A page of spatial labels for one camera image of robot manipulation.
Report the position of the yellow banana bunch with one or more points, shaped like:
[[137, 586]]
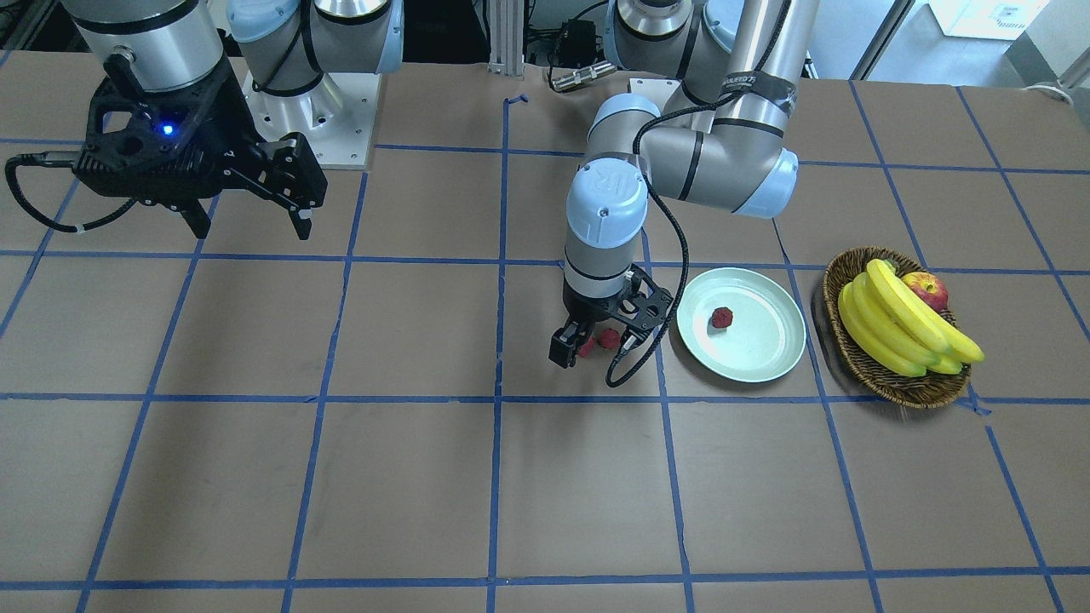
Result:
[[897, 329]]

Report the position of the pale green plate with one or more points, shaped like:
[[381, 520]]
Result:
[[768, 334]]

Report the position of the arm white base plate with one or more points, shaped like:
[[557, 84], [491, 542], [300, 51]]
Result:
[[653, 87], [338, 117]]

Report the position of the red apple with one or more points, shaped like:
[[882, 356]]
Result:
[[929, 288]]

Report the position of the brown wicker basket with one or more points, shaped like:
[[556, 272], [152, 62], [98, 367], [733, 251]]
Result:
[[928, 392]]

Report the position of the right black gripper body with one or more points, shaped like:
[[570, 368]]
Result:
[[228, 118]]

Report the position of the red strawberry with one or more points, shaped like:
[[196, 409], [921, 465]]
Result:
[[587, 347], [609, 339], [721, 318]]

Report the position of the aluminium frame post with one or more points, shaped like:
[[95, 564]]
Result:
[[506, 36]]

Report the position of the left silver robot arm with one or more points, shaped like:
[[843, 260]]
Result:
[[717, 141]]

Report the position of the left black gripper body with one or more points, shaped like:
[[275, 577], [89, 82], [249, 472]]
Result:
[[584, 309]]

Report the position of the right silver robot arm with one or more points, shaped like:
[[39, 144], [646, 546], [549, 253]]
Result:
[[289, 45]]

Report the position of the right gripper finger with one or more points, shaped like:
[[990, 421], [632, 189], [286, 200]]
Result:
[[196, 217], [301, 218]]

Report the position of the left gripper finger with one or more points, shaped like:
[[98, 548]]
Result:
[[628, 341], [563, 348]]

